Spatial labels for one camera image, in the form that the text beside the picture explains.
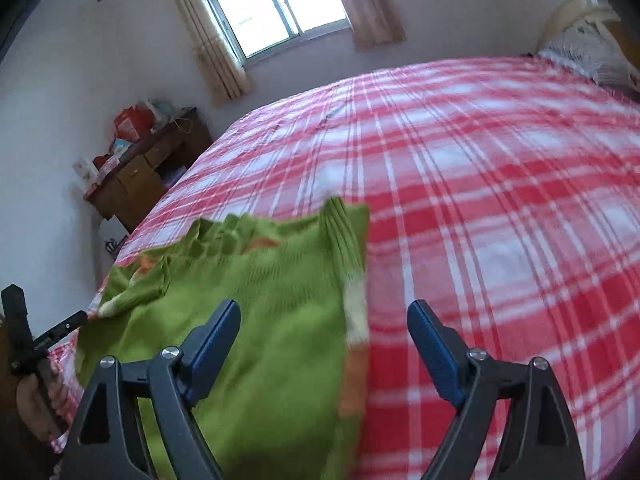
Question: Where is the green orange striped knit sweater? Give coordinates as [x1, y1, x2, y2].
[75, 197, 369, 479]

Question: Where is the person's left hand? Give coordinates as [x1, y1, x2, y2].
[16, 370, 70, 443]

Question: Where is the white paper shopping bag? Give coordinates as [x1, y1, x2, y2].
[98, 216, 129, 259]

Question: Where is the brown wooden desk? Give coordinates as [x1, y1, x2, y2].
[85, 107, 213, 232]

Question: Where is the red plaid bed sheet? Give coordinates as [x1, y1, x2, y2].
[46, 54, 640, 480]

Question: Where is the red gift bag on desk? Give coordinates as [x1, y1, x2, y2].
[114, 103, 155, 143]

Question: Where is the beige left curtain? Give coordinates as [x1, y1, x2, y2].
[174, 0, 253, 107]

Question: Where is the beige curtain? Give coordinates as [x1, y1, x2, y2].
[174, 0, 253, 107]
[341, 0, 406, 51]

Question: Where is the grey patterned pillow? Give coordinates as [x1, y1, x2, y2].
[537, 22, 639, 92]

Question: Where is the cream wooden headboard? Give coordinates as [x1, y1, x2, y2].
[537, 0, 639, 49]

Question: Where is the beige right curtain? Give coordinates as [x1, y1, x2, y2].
[341, 0, 406, 51]

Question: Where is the bright window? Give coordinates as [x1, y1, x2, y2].
[206, 0, 348, 63]

